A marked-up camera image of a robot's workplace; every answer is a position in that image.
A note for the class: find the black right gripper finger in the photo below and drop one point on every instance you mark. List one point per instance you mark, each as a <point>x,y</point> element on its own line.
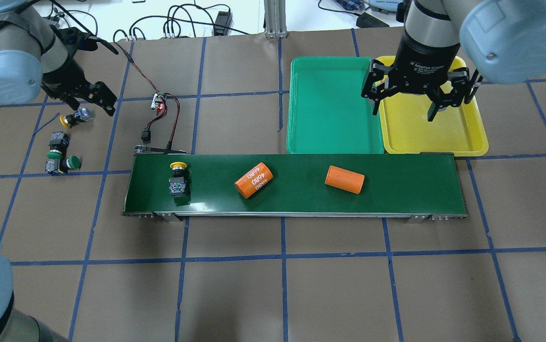
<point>464,86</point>
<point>377,84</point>

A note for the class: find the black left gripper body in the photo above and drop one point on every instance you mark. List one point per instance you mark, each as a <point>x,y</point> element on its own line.
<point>62,72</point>

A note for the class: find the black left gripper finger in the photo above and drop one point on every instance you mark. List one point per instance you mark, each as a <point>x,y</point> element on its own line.
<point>99,94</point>
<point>70,100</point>

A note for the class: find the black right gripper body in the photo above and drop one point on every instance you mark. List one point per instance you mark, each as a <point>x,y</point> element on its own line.
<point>419,61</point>

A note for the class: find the yellow push button switch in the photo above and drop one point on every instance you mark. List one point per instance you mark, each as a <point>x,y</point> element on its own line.
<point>82,115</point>

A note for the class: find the green push button switch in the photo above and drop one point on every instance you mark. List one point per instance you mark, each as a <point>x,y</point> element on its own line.
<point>62,166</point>

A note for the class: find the yellow mushroom push button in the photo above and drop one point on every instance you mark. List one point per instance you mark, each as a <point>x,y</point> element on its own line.
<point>179,181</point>

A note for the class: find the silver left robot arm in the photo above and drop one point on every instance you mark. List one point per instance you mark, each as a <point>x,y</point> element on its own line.
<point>36,56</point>

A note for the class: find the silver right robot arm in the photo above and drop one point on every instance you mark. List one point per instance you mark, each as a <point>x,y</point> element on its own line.
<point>504,39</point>

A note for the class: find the green plastic tray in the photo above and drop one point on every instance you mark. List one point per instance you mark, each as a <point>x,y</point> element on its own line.
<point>327,113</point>

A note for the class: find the small motor controller board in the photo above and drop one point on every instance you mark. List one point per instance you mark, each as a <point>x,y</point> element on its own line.
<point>158,102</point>

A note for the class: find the plain orange cylinder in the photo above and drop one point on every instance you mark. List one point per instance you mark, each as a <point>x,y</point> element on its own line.
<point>344,179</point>

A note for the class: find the green conveyor belt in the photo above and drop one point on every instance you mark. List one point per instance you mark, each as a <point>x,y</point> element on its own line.
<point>414,186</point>

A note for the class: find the aluminium frame post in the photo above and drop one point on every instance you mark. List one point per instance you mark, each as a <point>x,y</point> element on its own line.
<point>275,19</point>

